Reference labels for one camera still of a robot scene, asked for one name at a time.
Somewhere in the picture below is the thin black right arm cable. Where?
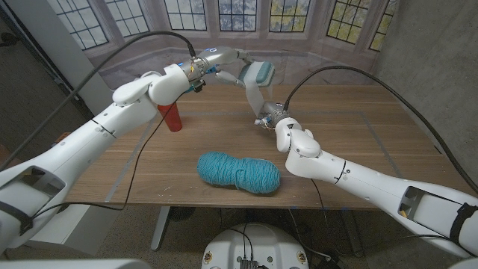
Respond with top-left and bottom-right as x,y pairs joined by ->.
309,178 -> 460,244

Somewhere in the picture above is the teal ribbed case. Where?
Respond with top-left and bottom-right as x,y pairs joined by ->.
238,61 -> 276,89

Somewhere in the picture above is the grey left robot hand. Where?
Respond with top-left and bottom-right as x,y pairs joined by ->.
179,46 -> 255,93

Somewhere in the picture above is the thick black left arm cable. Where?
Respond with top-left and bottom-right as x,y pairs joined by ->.
0,30 -> 197,171

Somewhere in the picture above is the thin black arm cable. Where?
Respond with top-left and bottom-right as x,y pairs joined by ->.
31,91 -> 187,221
309,178 -> 460,244

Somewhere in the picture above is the black ribbed round object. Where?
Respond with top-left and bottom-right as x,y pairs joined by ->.
170,206 -> 197,222

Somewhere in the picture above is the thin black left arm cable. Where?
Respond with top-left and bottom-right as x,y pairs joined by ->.
31,91 -> 187,221

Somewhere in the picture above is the white bandage strip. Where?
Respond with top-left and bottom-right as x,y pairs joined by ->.
243,61 -> 267,117

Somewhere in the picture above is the white floor platform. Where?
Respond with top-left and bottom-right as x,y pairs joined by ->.
22,203 -> 122,257

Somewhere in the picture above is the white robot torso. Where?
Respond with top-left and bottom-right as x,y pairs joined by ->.
201,223 -> 310,269

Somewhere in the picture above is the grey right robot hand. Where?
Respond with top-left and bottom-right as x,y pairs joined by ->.
254,101 -> 291,130

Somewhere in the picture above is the printed window backdrop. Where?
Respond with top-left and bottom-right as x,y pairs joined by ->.
46,0 -> 399,90

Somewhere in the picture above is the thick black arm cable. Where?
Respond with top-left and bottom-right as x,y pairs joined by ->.
282,65 -> 478,195
0,30 -> 197,171

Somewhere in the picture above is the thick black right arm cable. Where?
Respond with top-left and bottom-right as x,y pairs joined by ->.
282,65 -> 478,195

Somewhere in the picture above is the red plastic cup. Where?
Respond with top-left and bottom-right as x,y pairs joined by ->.
157,101 -> 184,133

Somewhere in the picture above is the teal yarn skein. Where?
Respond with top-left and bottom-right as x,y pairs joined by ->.
196,150 -> 282,195

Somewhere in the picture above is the grey table leg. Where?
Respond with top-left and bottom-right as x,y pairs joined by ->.
151,206 -> 171,251
341,209 -> 364,258

